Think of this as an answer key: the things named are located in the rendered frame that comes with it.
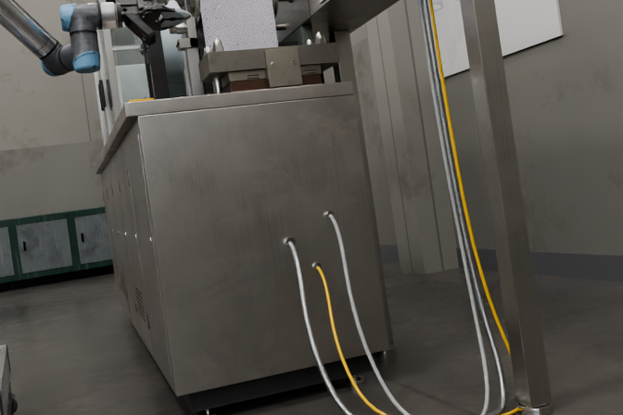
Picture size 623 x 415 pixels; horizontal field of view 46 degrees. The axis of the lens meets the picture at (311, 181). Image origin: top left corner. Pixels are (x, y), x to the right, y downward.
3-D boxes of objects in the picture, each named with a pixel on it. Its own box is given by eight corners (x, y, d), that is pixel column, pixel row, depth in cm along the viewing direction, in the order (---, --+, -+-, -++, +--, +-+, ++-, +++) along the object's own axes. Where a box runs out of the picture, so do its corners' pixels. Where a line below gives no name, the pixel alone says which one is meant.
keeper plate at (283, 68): (268, 88, 216) (263, 51, 216) (300, 85, 219) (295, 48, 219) (271, 86, 213) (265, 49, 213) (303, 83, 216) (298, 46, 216)
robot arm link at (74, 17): (62, 37, 211) (59, 8, 212) (102, 35, 215) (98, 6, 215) (62, 31, 204) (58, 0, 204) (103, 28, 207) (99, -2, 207)
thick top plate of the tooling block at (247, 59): (200, 82, 226) (197, 63, 226) (323, 71, 238) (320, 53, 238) (209, 72, 210) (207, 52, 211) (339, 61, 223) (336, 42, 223)
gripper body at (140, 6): (156, -9, 215) (114, -7, 212) (160, 12, 211) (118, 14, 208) (156, 10, 222) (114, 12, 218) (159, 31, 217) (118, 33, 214)
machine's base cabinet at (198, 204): (119, 317, 436) (99, 173, 437) (225, 297, 456) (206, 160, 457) (179, 434, 197) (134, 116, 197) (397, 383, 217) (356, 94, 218)
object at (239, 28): (209, 68, 231) (200, 9, 231) (280, 62, 238) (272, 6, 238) (209, 68, 230) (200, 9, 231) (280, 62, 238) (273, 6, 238)
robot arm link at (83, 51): (85, 77, 217) (81, 40, 217) (108, 69, 210) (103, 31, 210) (61, 75, 211) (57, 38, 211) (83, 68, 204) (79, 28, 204)
